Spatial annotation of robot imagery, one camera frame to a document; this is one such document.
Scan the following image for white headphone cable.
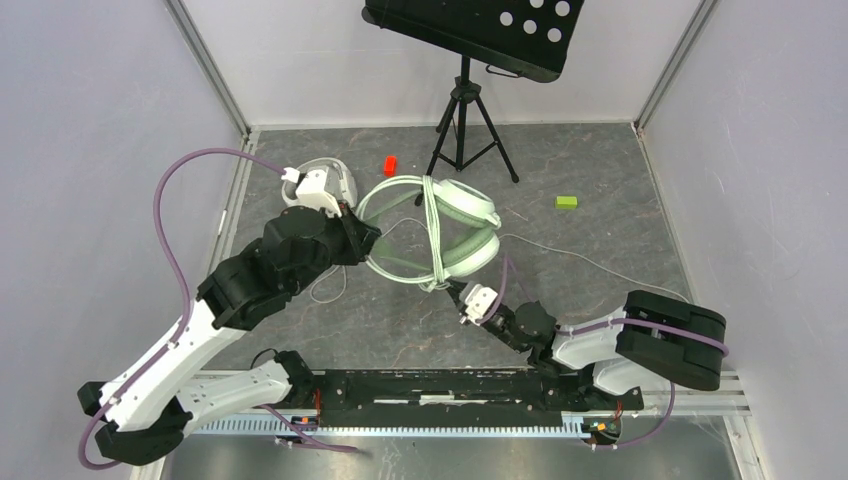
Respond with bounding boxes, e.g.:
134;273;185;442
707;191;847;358
308;217;432;306

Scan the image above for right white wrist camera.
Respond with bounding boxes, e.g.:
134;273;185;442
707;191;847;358
458;282;499;326

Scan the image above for green small block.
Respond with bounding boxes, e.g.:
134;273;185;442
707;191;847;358
555;196;579;210

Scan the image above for green headphones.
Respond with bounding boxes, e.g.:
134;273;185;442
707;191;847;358
355;175;502;291

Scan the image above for red small block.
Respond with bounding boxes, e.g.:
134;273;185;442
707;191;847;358
383;155;397;178

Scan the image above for white grey headphones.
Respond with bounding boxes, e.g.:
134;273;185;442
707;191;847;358
281;157;358;208

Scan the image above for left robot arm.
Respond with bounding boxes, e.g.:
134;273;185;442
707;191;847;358
78;205;381;470

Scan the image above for black music stand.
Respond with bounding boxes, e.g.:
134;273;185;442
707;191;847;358
361;0;584;183

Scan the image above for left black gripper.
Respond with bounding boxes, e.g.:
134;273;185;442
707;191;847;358
287;198;383;296

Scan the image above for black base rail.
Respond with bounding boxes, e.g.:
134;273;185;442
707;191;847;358
275;369;644;428

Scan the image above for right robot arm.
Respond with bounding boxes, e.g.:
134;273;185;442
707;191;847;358
447;281;729;408

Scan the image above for green headphone cable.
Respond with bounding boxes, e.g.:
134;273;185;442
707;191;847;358
417;174;690;303

